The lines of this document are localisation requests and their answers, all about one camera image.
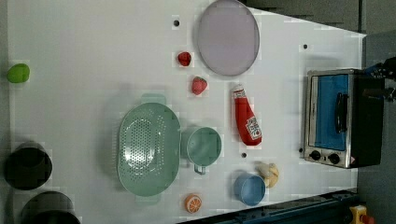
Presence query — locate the blue plastic cup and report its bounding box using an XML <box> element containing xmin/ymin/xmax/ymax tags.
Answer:
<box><xmin>233</xmin><ymin>173</ymin><xmax>266</xmax><ymax>206</ymax></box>

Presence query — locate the green toy fruit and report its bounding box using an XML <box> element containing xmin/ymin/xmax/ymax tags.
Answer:
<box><xmin>7</xmin><ymin>63</ymin><xmax>30</xmax><ymax>83</ymax></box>

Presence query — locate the grey round plate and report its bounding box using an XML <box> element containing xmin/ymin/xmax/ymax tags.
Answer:
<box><xmin>197</xmin><ymin>0</ymin><xmax>260</xmax><ymax>76</ymax></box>

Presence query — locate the black cylinder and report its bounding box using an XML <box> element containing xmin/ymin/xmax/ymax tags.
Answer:
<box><xmin>4</xmin><ymin>142</ymin><xmax>52</xmax><ymax>190</ymax></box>
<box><xmin>21</xmin><ymin>191</ymin><xmax>81</xmax><ymax>224</ymax></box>

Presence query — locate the silver black toaster oven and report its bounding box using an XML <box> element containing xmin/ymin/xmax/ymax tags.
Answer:
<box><xmin>303</xmin><ymin>69</ymin><xmax>385</xmax><ymax>169</ymax></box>

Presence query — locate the dark red toy strawberry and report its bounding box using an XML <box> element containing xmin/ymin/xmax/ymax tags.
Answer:
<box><xmin>177</xmin><ymin>51</ymin><xmax>191</xmax><ymax>66</ymax></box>

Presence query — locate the black cylinder upper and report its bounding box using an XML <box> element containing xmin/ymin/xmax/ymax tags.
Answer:
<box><xmin>4</xmin><ymin>142</ymin><xmax>52</xmax><ymax>190</ymax></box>

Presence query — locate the pink toy strawberry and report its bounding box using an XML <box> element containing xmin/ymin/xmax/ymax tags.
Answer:
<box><xmin>191</xmin><ymin>77</ymin><xmax>207</xmax><ymax>95</ymax></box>

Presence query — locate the red ketchup bottle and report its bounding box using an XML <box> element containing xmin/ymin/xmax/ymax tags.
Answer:
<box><xmin>233</xmin><ymin>84</ymin><xmax>262</xmax><ymax>146</ymax></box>

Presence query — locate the green plastic strainer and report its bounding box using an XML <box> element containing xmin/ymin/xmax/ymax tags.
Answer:
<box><xmin>117</xmin><ymin>93</ymin><xmax>181</xmax><ymax>201</ymax></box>

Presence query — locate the toy orange slice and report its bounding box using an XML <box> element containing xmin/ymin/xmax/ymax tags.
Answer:
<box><xmin>184</xmin><ymin>194</ymin><xmax>202</xmax><ymax>214</ymax></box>

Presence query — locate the beige toy garlic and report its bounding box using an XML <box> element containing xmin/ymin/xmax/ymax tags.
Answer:
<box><xmin>257</xmin><ymin>162</ymin><xmax>279</xmax><ymax>189</ymax></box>

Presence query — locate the yellow red emergency button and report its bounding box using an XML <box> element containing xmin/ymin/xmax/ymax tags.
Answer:
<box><xmin>349</xmin><ymin>205</ymin><xmax>376</xmax><ymax>224</ymax></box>

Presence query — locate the black cylinder lower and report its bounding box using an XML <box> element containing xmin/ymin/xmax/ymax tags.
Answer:
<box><xmin>21</xmin><ymin>191</ymin><xmax>81</xmax><ymax>224</ymax></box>

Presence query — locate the green plastic mug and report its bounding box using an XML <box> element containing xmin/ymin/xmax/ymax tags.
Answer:
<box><xmin>180</xmin><ymin>126</ymin><xmax>222</xmax><ymax>175</ymax></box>

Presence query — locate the blue metal frame rail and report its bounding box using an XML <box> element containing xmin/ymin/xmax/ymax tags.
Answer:
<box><xmin>178</xmin><ymin>190</ymin><xmax>361</xmax><ymax>224</ymax></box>

